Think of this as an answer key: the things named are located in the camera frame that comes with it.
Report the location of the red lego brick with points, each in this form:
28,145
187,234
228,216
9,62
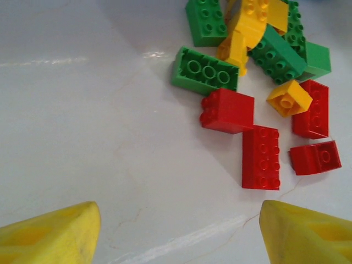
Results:
316,121
261,158
316,158
228,114

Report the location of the yellow lego brick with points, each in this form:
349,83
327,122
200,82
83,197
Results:
233,52
251,23
277,13
290,99

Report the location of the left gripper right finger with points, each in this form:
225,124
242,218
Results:
302,236

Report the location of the green printed lego brick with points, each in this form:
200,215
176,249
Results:
297,30

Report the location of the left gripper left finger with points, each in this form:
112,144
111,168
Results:
49,236

